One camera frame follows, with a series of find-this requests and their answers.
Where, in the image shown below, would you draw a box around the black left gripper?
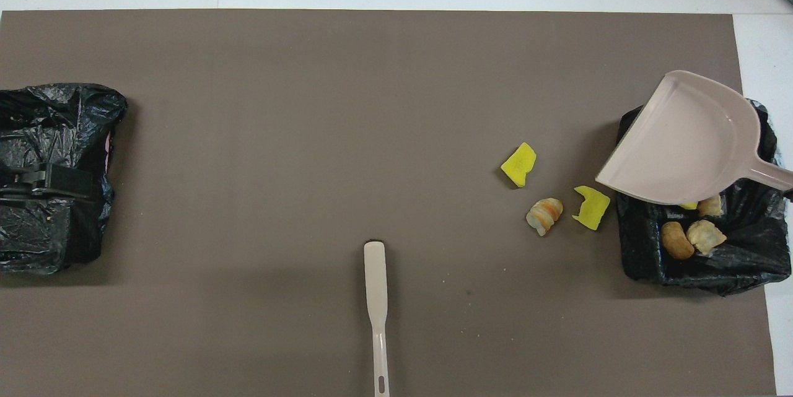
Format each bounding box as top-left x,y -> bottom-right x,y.
0,162 -> 95,203

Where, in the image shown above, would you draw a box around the brown table mat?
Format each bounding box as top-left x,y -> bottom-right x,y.
0,9 -> 778,397

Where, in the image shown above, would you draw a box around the round brown toy bun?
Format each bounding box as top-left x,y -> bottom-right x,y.
660,221 -> 696,261

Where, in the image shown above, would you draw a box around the long toy croissant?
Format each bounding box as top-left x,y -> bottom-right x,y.
697,194 -> 724,218

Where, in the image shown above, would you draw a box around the short toy croissant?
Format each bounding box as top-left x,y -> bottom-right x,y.
686,219 -> 727,256

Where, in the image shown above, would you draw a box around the beige plastic dustpan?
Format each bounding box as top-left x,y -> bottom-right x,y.
595,70 -> 793,206

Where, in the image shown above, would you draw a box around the beige brush black bristles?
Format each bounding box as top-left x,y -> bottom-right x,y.
363,240 -> 392,397

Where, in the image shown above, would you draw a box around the small toy croissant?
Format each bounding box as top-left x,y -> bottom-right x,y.
526,198 -> 564,237

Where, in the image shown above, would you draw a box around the black bag lined bin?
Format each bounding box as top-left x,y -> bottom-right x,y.
0,82 -> 129,275
615,98 -> 793,297

